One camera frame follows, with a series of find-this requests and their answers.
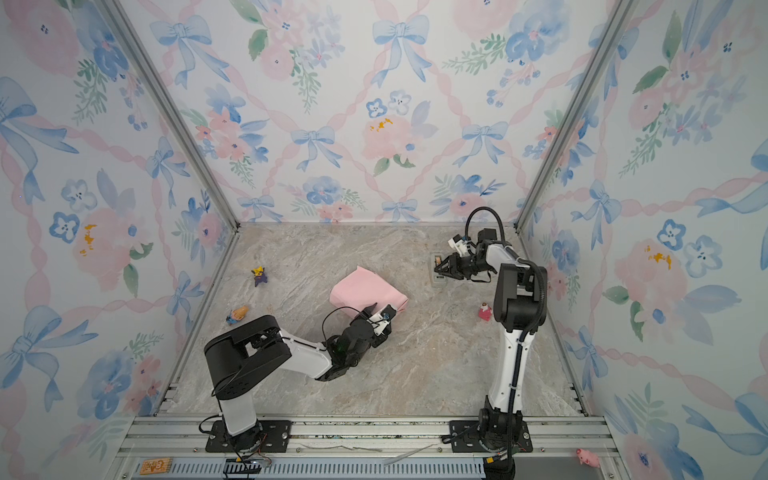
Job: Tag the tape dispenser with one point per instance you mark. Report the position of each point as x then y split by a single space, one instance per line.
437 279

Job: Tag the orange blue toy figure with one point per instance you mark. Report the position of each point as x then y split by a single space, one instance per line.
237 315

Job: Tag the purple pink wrapping paper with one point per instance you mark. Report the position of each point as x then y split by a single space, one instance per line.
362 288

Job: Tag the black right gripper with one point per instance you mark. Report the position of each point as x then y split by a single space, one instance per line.
454 268

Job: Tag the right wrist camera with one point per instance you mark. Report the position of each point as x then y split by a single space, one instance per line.
474 240

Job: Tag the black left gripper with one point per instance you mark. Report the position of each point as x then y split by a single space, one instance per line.
363 316

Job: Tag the purple yellow toy figure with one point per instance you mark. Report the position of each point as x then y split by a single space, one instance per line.
259 276

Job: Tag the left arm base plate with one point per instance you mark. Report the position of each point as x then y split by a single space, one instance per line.
267 436

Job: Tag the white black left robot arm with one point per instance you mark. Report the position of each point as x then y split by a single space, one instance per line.
242 358

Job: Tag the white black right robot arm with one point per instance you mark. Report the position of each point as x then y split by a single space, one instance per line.
519 308

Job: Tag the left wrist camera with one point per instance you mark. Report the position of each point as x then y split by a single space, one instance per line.
382 319

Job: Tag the orange tag label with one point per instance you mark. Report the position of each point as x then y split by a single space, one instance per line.
156 466

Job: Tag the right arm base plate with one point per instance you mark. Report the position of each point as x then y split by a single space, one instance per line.
466 436

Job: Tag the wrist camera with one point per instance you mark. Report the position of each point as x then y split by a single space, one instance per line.
382 319
474 240

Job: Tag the aluminium front rail frame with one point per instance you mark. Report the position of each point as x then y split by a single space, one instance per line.
357 447

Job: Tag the pink pig toy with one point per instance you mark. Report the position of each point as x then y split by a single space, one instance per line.
588 458

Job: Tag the small red pink toy figure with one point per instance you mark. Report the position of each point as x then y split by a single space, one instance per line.
485 312

